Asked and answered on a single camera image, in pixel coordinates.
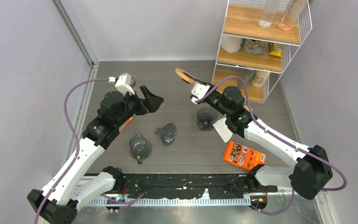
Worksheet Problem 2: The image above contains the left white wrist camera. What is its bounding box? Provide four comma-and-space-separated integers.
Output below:
108, 73, 135, 95

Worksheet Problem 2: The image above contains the tipped dark glass dripper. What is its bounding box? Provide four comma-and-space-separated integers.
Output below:
155, 123, 177, 146

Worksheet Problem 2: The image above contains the cream printed cup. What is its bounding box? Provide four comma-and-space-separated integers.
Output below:
251, 70, 271, 88

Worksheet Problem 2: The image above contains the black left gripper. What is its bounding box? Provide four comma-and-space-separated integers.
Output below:
116, 85, 164, 126

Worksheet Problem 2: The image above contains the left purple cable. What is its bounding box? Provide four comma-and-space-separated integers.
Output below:
33, 77, 146, 224

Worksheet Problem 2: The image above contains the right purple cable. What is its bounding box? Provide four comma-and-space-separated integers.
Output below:
196, 76, 348, 216

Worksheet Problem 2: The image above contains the orange snack packet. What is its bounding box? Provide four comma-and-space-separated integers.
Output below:
222, 141, 266, 171

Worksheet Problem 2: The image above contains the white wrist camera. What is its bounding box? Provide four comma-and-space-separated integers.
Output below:
190, 81, 217, 104
108, 73, 135, 95

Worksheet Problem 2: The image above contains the white paper coffee filter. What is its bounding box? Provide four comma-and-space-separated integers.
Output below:
213, 117, 233, 143

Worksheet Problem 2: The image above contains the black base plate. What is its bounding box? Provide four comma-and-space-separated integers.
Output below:
106, 173, 278, 199

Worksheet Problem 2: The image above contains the white wire wooden shelf rack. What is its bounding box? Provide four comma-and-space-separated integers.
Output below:
212, 0, 312, 103

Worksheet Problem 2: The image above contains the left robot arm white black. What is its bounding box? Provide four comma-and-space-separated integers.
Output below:
27, 85, 164, 224

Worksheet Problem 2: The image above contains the yellow snack bag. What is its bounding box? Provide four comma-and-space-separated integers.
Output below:
269, 42, 284, 58

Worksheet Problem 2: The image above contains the purple cable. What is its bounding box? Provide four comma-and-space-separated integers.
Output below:
196, 76, 348, 216
33, 77, 146, 224

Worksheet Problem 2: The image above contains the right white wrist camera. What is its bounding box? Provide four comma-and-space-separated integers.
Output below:
190, 81, 217, 104

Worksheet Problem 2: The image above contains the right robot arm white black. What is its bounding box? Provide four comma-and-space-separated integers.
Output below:
191, 82, 333, 200

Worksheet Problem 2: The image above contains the upright dark glass dripper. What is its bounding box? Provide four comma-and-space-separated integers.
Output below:
196, 107, 218, 131

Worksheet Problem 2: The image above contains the clear glass bottle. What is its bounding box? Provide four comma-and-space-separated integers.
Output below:
258, 0, 281, 29

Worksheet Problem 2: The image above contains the pink tinted glass bottle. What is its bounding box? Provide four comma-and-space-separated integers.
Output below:
278, 0, 308, 31

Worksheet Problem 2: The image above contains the orange sponge box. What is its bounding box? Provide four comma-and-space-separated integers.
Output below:
119, 117, 133, 131

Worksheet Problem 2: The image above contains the grey green bottle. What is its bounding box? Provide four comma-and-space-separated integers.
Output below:
241, 69, 255, 88

